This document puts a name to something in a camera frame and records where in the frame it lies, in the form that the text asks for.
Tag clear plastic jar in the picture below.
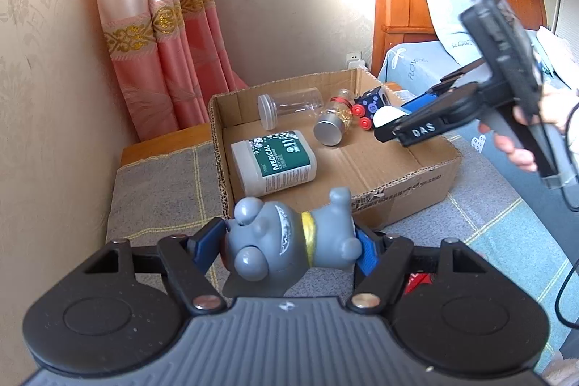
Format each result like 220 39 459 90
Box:
257 88 324 130

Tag white cloth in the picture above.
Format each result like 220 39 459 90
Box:
536 25 579 97

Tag pink curtain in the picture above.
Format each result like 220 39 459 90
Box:
86 0 249 143

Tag light blue earbud case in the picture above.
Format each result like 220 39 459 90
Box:
373 106 409 129

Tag black toy train car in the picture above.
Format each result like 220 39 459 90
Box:
352 86 393 130

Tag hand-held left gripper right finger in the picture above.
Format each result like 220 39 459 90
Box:
347 228 487 315

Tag person's right hand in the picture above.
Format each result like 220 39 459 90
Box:
492 90 579 174

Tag red toy train car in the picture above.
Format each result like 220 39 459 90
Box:
404 272 432 295

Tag light blue pillow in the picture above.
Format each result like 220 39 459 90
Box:
417 0 489 68

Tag brown cardboard box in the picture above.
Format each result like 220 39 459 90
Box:
208 68 463 233

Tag glass jar of gold pins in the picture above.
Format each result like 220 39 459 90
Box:
313 89 354 147

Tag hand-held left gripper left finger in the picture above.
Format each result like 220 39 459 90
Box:
84 218 227 315

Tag white wall socket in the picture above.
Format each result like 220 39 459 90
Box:
345 51 368 71

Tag plaid table cloth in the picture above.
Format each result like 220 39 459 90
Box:
106 137 579 369

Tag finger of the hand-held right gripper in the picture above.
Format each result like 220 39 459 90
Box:
440 59 488 94
400 92 455 118

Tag white bottle with green label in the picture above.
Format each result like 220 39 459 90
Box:
231 130 317 198

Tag black cable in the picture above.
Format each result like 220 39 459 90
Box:
555 99 579 326

